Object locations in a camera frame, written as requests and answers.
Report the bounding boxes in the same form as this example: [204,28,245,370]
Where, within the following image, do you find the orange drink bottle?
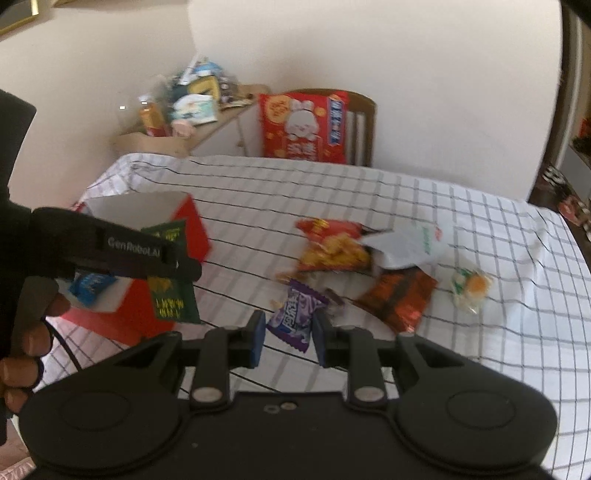
[139,95,168,138]

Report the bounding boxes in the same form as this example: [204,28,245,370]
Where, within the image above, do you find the dark red snack packet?
[355,268,438,334]

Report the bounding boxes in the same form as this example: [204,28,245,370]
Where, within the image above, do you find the white checked tablecloth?
[41,154,591,480]

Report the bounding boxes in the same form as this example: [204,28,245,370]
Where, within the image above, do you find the green snack packet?
[141,219,202,325]

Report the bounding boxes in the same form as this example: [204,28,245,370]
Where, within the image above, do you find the blue snack packet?
[69,271,117,308]

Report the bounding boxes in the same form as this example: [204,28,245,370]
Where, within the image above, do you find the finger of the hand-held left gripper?
[161,239,203,283]

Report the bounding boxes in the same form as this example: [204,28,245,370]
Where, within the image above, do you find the white yellow snack packet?
[450,266,493,315]

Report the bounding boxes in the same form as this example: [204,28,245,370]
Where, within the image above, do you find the person's left hand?
[0,294,71,415]

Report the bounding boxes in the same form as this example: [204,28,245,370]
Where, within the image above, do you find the purple candy packet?
[267,279,330,354]

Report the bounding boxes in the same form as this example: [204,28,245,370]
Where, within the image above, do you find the black cable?
[43,318,86,371]

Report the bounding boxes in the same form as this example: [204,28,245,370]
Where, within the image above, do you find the red cardboard box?
[60,191,212,347]

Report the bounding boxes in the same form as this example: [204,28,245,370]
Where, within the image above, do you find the tissue pack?
[171,93,218,127]

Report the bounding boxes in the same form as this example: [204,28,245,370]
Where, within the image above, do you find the wooden chair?
[291,89,378,168]

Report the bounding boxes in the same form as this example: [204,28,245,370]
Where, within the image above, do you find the gold picture frame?
[0,0,40,36]

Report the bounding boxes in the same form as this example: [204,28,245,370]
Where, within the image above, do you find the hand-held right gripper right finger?
[313,315,468,411]

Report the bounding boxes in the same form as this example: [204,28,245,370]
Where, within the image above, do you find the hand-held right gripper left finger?
[110,310,267,411]

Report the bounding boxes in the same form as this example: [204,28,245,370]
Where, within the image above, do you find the orange red chips packet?
[294,218,373,274]

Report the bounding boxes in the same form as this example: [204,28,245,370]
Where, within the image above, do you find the light wooden side table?
[114,84,271,160]

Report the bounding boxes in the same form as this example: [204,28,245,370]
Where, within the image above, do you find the white blue bag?
[179,55,225,85]

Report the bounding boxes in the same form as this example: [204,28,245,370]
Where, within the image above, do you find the green yellow container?
[187,76,223,100]

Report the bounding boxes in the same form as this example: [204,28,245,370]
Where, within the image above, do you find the small packets on side table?
[219,84,256,112]

